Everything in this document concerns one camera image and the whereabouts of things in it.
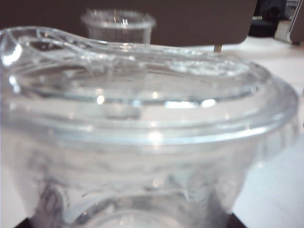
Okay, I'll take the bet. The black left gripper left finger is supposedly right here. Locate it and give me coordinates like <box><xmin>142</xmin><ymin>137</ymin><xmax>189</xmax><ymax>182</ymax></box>
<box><xmin>20</xmin><ymin>217</ymin><xmax>40</xmax><ymax>228</ymax></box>

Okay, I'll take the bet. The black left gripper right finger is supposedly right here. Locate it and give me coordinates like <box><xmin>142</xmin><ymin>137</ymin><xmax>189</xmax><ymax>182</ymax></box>
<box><xmin>227</xmin><ymin>212</ymin><xmax>250</xmax><ymax>228</ymax></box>

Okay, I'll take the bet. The clear cup with round logo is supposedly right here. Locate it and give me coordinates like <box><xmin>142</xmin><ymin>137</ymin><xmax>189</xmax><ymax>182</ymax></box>
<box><xmin>0</xmin><ymin>25</ymin><xmax>300</xmax><ymax>228</ymax></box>

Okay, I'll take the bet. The tall clear plastic cup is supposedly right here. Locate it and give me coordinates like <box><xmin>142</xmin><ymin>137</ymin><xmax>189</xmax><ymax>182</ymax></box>
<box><xmin>80</xmin><ymin>8</ymin><xmax>157</xmax><ymax>52</ymax></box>

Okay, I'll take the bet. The black office chair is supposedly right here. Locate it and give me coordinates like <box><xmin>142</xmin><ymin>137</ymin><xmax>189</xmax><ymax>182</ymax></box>
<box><xmin>249</xmin><ymin>19</ymin><xmax>280</xmax><ymax>38</ymax></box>

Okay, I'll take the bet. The brown divider with white edge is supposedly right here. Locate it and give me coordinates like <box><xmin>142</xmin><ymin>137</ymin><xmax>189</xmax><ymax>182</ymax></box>
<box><xmin>273</xmin><ymin>0</ymin><xmax>304</xmax><ymax>46</ymax></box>

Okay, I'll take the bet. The wide brown desk divider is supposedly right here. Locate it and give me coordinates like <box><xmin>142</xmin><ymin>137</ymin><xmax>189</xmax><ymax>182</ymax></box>
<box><xmin>0</xmin><ymin>0</ymin><xmax>256</xmax><ymax>47</ymax></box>

